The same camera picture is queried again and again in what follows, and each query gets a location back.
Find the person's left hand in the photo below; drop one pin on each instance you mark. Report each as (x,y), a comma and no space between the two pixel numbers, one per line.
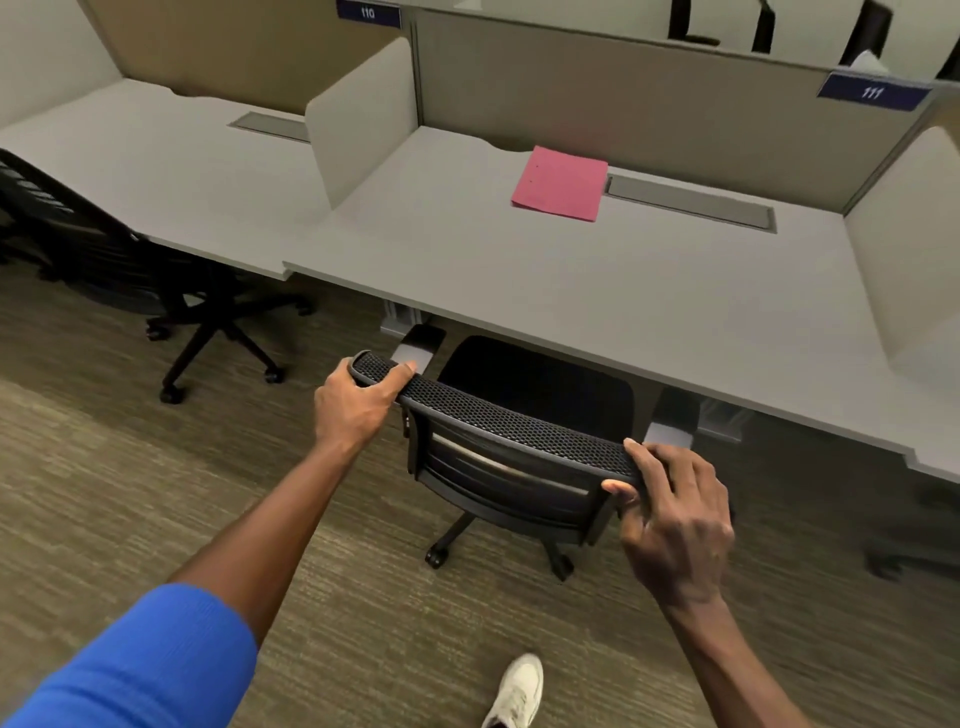
(351,411)

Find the person's right hand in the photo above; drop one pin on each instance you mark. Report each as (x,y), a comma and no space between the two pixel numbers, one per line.
(679,517)

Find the person's right middle finger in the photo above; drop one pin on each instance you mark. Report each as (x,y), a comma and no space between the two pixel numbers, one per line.
(675,465)

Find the person's left thumb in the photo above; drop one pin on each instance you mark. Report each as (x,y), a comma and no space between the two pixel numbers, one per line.
(390,375)

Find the person's right thumb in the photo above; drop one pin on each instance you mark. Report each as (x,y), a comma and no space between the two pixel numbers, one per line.
(620,487)

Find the black mesh office chair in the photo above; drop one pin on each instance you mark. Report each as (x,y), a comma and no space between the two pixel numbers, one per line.
(517,442)

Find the person's left forearm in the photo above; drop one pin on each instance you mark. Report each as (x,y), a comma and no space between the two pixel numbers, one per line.
(255,536)

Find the person's right forearm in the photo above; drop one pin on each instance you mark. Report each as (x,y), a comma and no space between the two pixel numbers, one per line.
(739,667)

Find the grey desk leg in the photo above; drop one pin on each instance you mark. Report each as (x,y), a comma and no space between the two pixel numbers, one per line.
(686,420)
(416,345)

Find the white sneaker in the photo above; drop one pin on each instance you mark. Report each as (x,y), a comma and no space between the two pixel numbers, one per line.
(517,694)

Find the white desk side divider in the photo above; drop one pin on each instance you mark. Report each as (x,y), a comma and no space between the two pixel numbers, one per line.
(904,247)
(358,124)

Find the black chair base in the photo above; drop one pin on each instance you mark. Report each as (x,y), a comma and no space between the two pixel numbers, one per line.
(911,559)

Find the pink paper folder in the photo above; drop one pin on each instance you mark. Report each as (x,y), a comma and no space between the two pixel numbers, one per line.
(560,182)

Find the beige desk partition panel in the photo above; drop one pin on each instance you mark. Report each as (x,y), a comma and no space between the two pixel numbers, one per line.
(225,52)
(637,105)

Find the navy desk number sign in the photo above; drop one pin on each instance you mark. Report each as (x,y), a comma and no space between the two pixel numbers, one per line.
(368,13)
(872,91)

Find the blue shirt sleeve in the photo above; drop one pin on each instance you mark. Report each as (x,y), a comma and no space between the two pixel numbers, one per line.
(127,667)

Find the black chair behind partition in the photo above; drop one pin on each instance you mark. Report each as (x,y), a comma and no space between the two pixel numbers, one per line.
(870,30)
(720,22)

